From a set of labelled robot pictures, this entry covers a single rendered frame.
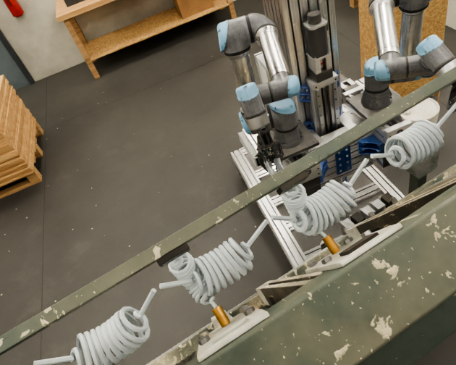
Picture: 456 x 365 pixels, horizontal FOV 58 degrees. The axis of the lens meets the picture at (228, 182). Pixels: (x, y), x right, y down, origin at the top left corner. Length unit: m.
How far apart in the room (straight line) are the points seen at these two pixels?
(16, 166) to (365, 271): 4.15
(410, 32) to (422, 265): 1.52
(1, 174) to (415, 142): 4.14
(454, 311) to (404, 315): 0.28
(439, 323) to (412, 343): 0.06
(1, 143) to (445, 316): 4.02
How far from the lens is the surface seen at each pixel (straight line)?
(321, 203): 0.68
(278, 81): 1.52
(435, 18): 3.54
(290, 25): 1.99
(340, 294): 0.54
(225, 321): 0.66
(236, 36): 1.79
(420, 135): 0.77
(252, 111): 1.41
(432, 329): 0.82
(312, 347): 0.53
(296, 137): 2.04
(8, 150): 4.39
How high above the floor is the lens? 2.38
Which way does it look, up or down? 43 degrees down
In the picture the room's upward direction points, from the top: 20 degrees counter-clockwise
